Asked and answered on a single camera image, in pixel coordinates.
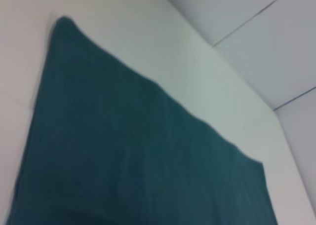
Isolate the teal blue t-shirt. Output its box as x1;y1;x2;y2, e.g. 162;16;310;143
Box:
4;15;279;225

